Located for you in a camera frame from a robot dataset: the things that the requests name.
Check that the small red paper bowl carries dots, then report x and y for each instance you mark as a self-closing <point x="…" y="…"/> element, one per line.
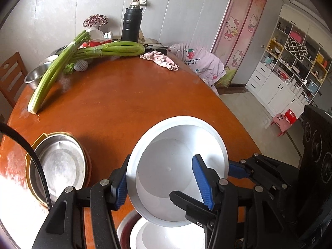
<point x="161" y="162"/>

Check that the brown slatted wooden chair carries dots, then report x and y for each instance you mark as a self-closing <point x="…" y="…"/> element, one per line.
<point x="13" y="73"/>

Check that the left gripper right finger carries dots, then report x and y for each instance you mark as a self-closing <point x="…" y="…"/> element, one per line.
<point x="246" y="218"/>

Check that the yellow shell-shaped plate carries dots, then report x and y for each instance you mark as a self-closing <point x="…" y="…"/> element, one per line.
<point x="29" y="161"/>

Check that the front celery bunch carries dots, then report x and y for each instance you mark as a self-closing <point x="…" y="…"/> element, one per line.
<point x="53" y="71"/>

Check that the red child stool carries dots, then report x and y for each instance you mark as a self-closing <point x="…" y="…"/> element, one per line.
<point x="290" y="117"/>

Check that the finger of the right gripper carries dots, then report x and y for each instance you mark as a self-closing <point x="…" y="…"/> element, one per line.
<point x="264" y="171"/>
<point x="195" y="211"/>

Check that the white wall socket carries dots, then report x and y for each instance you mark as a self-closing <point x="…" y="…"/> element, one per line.
<point x="141" y="2"/>

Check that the large steel bowl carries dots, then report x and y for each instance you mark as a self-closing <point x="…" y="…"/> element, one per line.
<point x="125" y="228"/>

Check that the rear celery bunch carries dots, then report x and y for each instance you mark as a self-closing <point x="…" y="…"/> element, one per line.
<point x="118" y="49"/>

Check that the pink cloth on table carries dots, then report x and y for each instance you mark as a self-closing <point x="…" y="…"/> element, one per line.
<point x="161" y="60"/>

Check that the hello kitty pink door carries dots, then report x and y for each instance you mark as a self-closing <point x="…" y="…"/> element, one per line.
<point x="235" y="35"/>

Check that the black thermos bottle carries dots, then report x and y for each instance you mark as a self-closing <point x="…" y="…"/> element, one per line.
<point x="131" y="22"/>

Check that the small steel bowl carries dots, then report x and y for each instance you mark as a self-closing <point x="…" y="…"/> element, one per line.
<point x="34" y="77"/>

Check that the orange plastic plate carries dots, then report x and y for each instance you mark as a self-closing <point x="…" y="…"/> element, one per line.
<point x="88" y="167"/>

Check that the steel pan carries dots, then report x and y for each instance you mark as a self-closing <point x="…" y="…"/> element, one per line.
<point x="63" y="161"/>

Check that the pink child stool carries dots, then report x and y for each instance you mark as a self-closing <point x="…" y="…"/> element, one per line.
<point x="282" y="122"/>

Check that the celery bunch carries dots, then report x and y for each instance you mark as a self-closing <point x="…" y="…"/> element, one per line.
<point x="118" y="49"/>
<point x="53" y="71"/>

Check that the large red paper bowl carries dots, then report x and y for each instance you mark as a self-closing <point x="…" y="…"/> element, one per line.
<point x="148" y="235"/>

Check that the dried flower bouquet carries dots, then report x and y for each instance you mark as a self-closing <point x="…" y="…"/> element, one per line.
<point x="95" y="20"/>

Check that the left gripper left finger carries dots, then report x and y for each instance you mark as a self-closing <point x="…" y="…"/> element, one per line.
<point x="64" y="224"/>

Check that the white foam-net fruit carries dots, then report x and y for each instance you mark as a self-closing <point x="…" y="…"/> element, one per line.
<point x="81" y="65"/>

